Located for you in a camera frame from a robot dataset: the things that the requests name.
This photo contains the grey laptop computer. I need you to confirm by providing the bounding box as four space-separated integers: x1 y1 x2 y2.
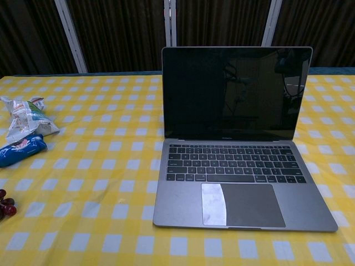
152 46 339 232

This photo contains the yellow white checked tablecloth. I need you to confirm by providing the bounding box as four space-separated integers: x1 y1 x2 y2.
0 74 355 266

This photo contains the crumpled white snack bag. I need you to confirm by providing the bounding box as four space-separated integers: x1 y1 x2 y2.
0 95 60 145

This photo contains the blue cookie pack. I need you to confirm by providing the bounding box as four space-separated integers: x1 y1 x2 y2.
0 134 48 168

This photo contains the red grape bunch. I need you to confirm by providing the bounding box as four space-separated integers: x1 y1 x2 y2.
0 189 17 219

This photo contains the white partition frame post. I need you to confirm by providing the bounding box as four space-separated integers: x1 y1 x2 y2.
54 0 87 73
262 0 290 67
164 0 178 48

